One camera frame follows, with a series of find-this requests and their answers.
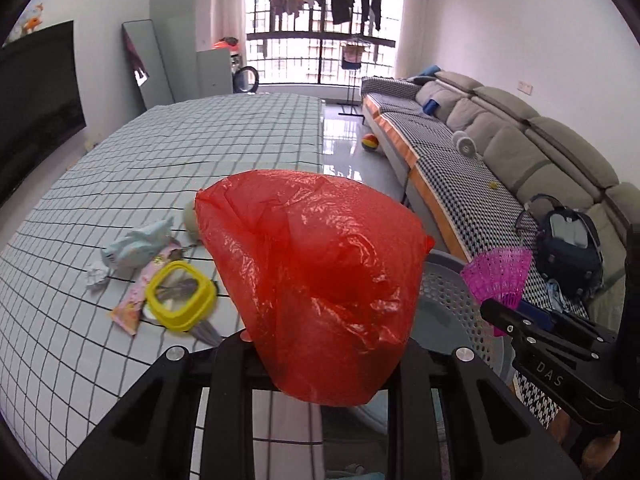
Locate small white desk fan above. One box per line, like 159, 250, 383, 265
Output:
451, 130, 477, 159

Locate blue cylinder pillow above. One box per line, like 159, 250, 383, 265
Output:
422, 99, 439, 116

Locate light blue wipes packet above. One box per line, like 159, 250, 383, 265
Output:
101, 217, 174, 271

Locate red plastic bag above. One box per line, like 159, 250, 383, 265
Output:
194, 169, 435, 406

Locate pink snack wrapper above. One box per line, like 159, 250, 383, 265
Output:
110, 242, 182, 336

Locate grey perforated laundry basket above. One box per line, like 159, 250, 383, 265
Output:
349, 249, 516, 436

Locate checkered white tablecloth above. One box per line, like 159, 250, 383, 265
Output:
1, 94, 324, 479

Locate dark blue backpack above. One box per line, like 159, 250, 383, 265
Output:
514, 193, 603, 304

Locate beige fluffy round pouch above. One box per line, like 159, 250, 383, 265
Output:
182, 200, 201, 240

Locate black television screen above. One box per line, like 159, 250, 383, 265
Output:
0, 21, 86, 200

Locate black clothes stand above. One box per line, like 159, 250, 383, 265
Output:
338, 36, 367, 117

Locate grey cabinet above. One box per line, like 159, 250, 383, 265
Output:
196, 49, 233, 98

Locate colourful toy ball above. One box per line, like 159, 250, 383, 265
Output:
360, 133, 380, 152

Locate grey sectional sofa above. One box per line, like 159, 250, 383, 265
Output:
360, 72, 639, 330

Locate houndstooth sofa cover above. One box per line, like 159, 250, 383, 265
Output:
360, 77, 591, 428

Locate white tissue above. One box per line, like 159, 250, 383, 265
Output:
85, 261, 111, 289

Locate plush toys on television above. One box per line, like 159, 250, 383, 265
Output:
4, 3, 44, 44

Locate dark spiky hair clip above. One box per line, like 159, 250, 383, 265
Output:
148, 278, 222, 347

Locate leaning floor mirror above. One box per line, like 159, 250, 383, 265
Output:
122, 20, 175, 110

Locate yellow square plastic frame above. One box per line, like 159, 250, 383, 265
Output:
144, 260, 218, 333

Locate pink plastic folding fan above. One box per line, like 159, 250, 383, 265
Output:
460, 247, 533, 310

